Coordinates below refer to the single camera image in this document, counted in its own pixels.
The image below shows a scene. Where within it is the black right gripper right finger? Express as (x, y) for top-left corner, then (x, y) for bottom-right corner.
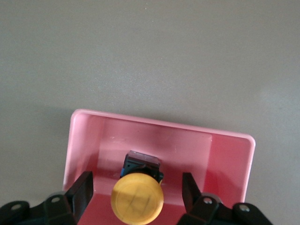
(179, 172), (222, 225)

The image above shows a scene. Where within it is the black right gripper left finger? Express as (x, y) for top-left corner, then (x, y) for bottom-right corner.
(43, 171), (94, 225)

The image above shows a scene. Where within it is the yellow push button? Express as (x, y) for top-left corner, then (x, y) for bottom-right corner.
(110, 150), (165, 224)

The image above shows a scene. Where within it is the pink plastic bin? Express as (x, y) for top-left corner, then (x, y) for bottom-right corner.
(61, 108), (256, 225)

